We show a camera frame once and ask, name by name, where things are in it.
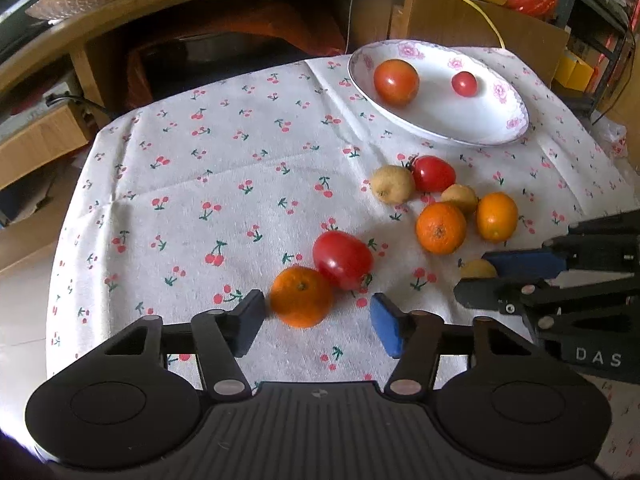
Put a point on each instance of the brown cardboard box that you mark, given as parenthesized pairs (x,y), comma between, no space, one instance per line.
(454,23)

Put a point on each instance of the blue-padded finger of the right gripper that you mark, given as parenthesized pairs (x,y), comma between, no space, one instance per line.
(530,262)

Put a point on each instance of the cherry print tablecloth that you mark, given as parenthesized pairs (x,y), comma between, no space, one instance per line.
(196,200)

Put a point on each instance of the wooden tv cabinet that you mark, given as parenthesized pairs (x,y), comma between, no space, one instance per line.
(101,44)

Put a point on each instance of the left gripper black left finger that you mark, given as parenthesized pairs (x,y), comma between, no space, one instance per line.
(220,339)

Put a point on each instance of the small cherry tomato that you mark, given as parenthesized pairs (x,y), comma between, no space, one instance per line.
(464,84)

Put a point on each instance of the yellow-brown pear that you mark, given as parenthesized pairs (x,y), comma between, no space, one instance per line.
(461,196)
(392,185)

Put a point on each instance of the red plastic bag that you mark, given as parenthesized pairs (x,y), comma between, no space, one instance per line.
(542,9)

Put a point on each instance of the yellow box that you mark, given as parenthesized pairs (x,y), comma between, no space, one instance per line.
(573,73)

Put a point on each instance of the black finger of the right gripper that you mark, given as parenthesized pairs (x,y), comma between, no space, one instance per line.
(512,297)

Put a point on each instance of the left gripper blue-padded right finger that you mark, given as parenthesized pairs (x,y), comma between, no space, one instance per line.
(412,339)

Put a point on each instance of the red tomato with stem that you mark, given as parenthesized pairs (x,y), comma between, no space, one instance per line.
(432,174)

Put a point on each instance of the large red tomato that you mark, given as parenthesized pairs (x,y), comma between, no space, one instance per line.
(342,259)

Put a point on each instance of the small yellow fruit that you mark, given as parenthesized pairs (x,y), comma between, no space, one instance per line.
(478,268)

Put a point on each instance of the white floral plate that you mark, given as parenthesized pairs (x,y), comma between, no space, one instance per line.
(497,115)

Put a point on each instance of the orange-red tomato on plate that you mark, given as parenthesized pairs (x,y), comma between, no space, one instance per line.
(397,82)

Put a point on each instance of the orange mandarin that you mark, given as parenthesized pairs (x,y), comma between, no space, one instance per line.
(441,228)
(301,297)
(496,217)

